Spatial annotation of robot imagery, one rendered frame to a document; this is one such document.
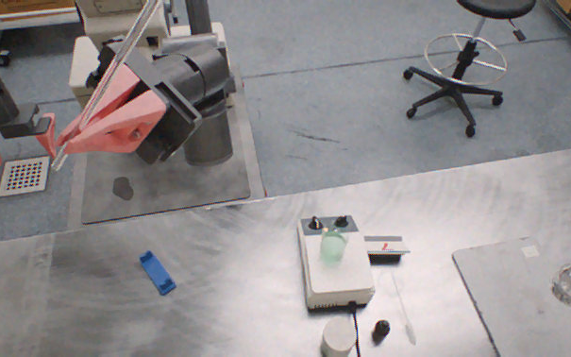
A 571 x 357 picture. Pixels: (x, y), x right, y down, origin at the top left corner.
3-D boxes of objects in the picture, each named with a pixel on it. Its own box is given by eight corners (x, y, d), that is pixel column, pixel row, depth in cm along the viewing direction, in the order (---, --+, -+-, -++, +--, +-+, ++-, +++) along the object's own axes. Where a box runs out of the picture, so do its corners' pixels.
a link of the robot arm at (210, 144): (154, 46, 51) (224, 38, 52) (174, 133, 57) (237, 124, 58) (142, 70, 41) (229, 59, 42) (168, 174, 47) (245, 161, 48)
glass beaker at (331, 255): (328, 270, 80) (333, 252, 73) (312, 249, 83) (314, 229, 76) (353, 254, 82) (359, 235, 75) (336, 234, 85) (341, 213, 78)
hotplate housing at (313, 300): (295, 224, 95) (296, 206, 89) (352, 220, 96) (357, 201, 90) (308, 322, 83) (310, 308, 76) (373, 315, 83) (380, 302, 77)
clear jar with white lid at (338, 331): (316, 357, 79) (320, 347, 72) (322, 326, 82) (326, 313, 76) (348, 365, 78) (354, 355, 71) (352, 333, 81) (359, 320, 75)
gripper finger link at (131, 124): (3, 126, 32) (92, 88, 39) (74, 192, 33) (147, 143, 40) (27, 66, 28) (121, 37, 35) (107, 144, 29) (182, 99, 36)
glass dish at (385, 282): (373, 273, 89) (375, 269, 87) (397, 268, 89) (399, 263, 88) (381, 297, 85) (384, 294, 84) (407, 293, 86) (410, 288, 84)
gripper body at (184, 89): (78, 86, 38) (131, 65, 44) (159, 166, 39) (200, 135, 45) (106, 36, 34) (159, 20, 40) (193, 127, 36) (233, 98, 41)
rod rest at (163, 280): (139, 262, 90) (134, 254, 87) (153, 252, 91) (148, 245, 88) (163, 296, 85) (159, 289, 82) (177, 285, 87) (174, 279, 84)
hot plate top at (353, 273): (304, 238, 85) (304, 235, 84) (361, 233, 85) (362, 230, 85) (311, 295, 78) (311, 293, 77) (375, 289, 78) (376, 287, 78)
